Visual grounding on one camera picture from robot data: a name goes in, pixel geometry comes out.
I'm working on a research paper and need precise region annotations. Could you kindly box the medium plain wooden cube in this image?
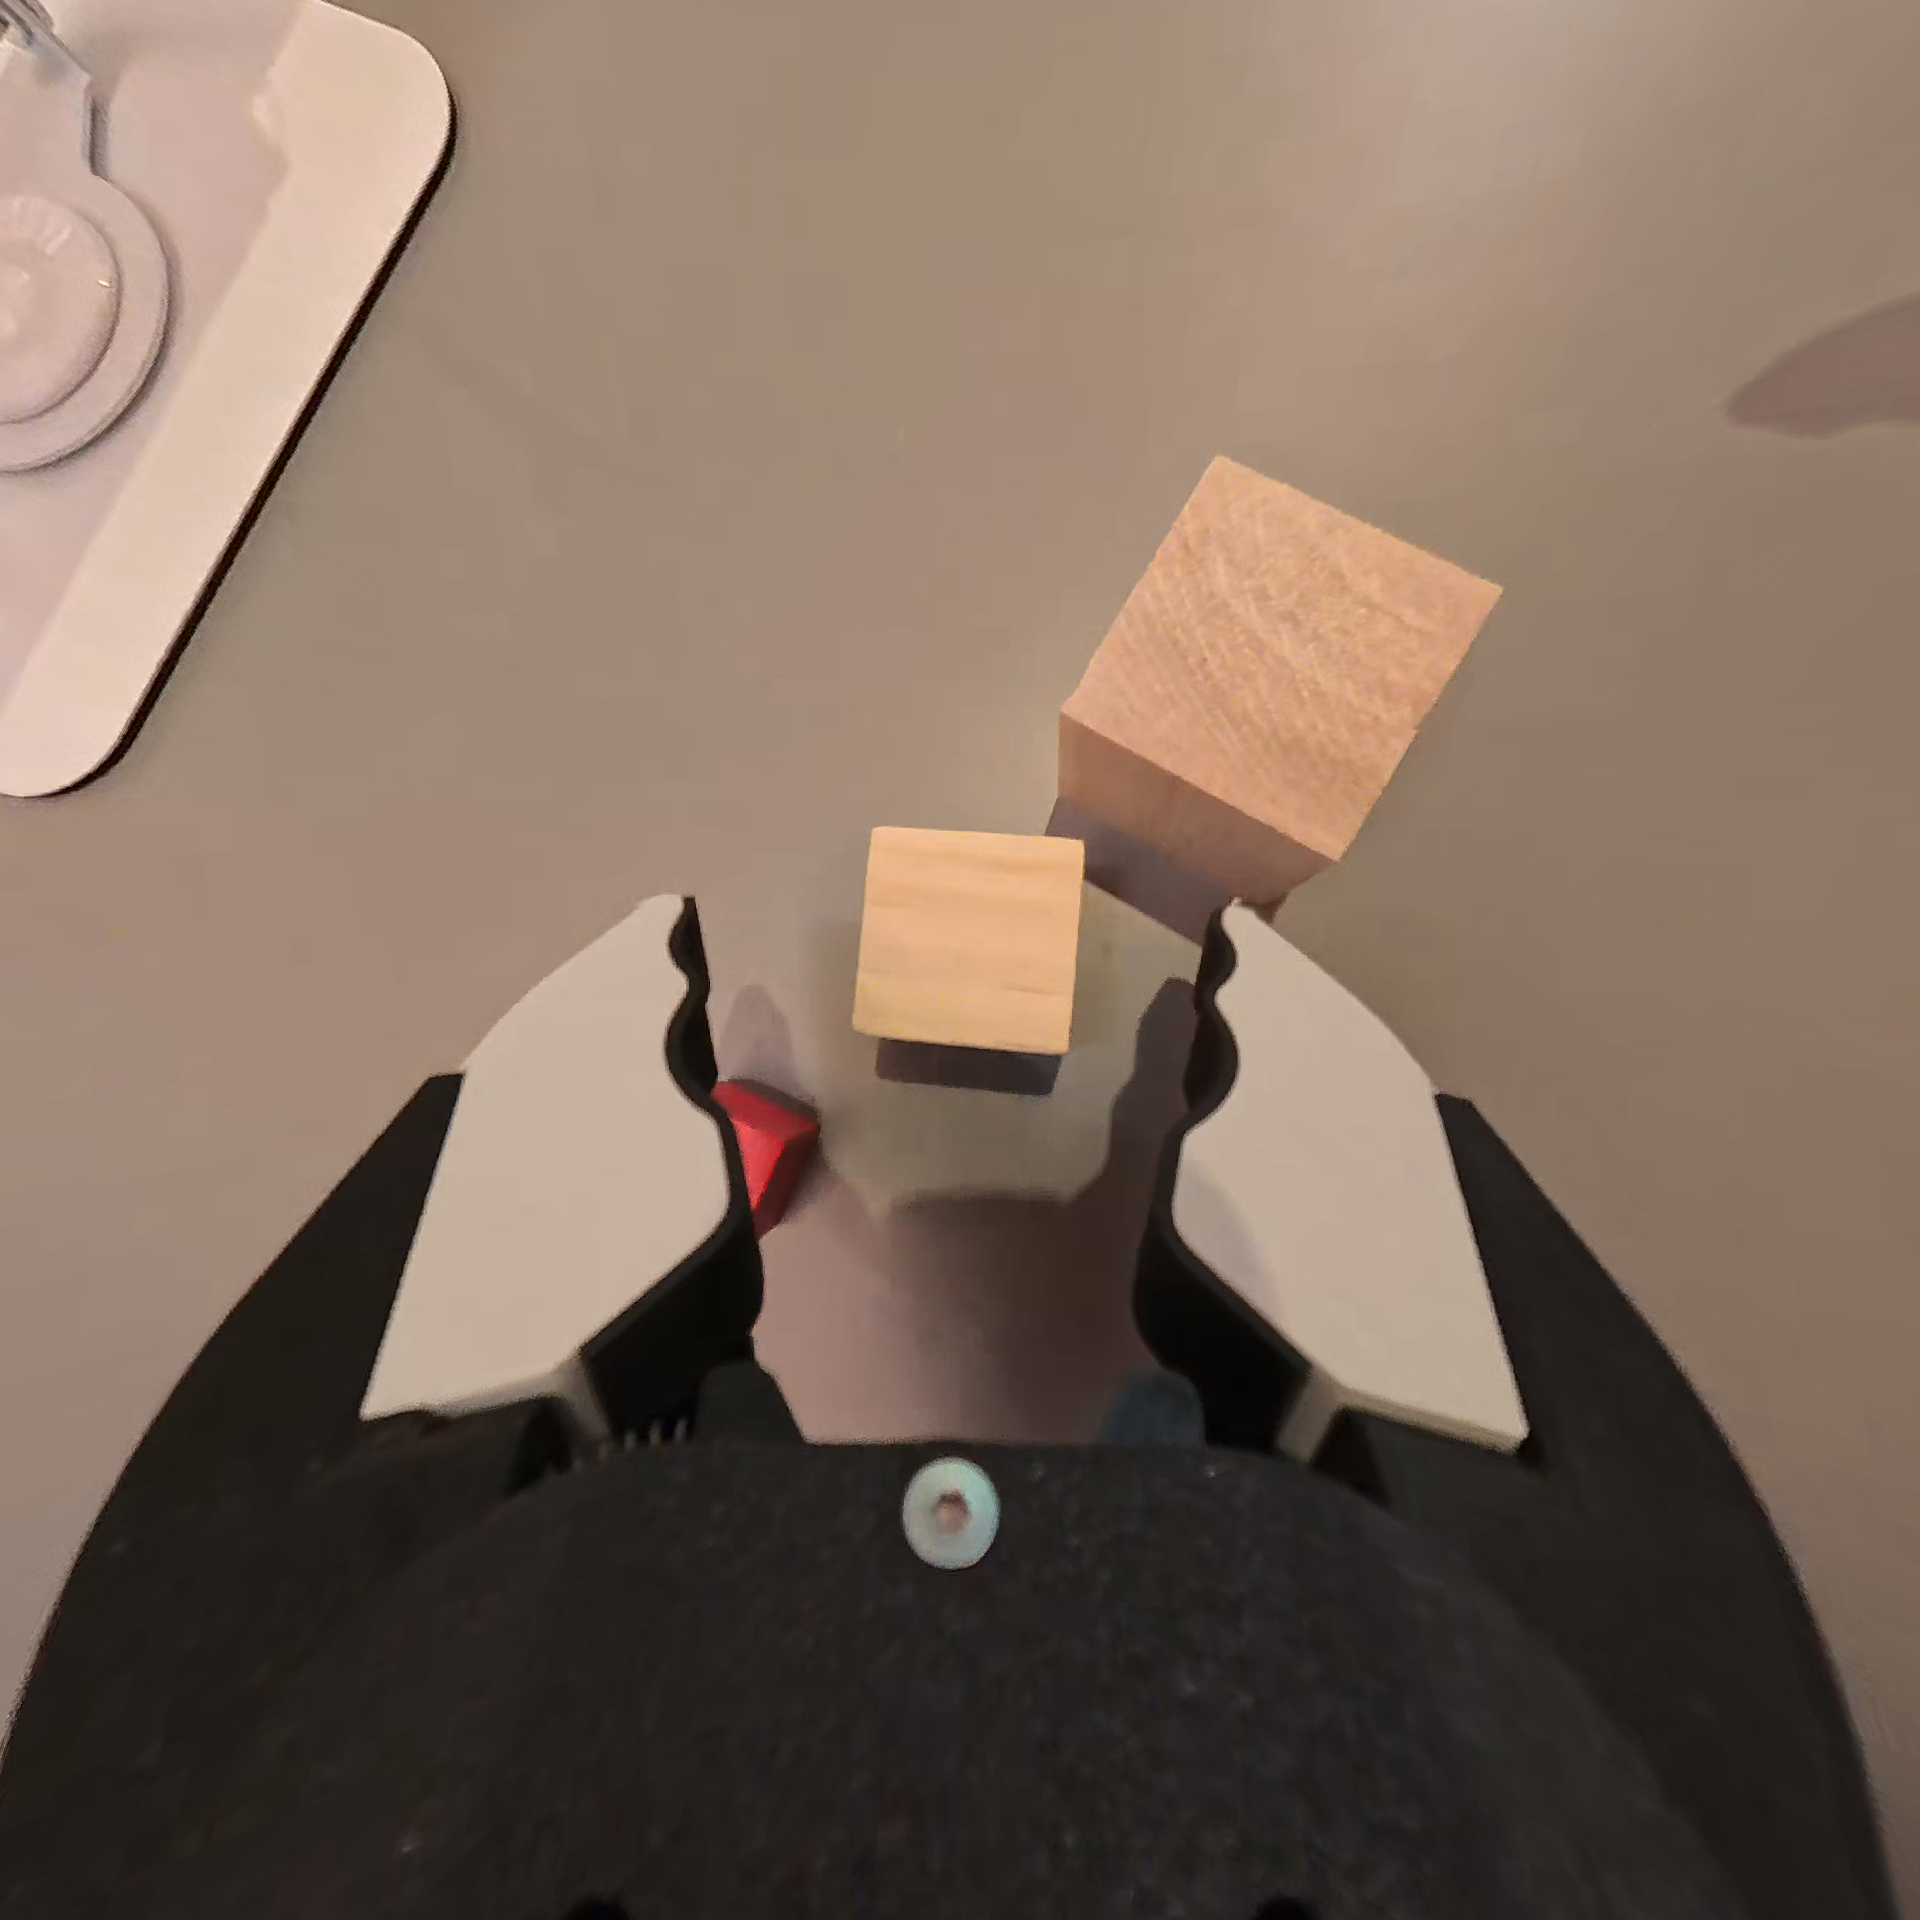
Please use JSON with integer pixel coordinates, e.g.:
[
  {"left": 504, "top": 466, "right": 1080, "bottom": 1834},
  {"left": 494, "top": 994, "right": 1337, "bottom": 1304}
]
[{"left": 850, "top": 826, "right": 1088, "bottom": 1055}]

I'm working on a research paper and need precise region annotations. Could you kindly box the white document stand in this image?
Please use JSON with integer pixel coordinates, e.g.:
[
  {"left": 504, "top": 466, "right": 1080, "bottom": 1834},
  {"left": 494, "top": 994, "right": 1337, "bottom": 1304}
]
[{"left": 0, "top": 0, "right": 457, "bottom": 800}]

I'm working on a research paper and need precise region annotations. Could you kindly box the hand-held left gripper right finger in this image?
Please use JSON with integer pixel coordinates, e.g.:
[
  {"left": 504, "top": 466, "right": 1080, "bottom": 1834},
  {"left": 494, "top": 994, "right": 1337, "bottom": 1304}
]
[{"left": 1133, "top": 901, "right": 1531, "bottom": 1464}]

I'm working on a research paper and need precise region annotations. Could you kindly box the red wooden cube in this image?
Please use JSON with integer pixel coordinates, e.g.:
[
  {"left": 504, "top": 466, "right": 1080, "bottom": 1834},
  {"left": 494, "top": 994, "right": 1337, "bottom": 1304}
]
[{"left": 712, "top": 1082, "right": 823, "bottom": 1242}]

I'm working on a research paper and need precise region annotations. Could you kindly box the large plain wooden cube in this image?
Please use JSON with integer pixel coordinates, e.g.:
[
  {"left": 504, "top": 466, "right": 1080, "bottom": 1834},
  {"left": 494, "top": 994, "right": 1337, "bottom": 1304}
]
[{"left": 1059, "top": 454, "right": 1504, "bottom": 916}]

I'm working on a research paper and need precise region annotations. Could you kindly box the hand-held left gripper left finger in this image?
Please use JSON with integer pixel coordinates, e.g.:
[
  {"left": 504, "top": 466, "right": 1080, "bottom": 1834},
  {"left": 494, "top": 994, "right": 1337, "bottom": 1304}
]
[{"left": 360, "top": 895, "right": 768, "bottom": 1446}]

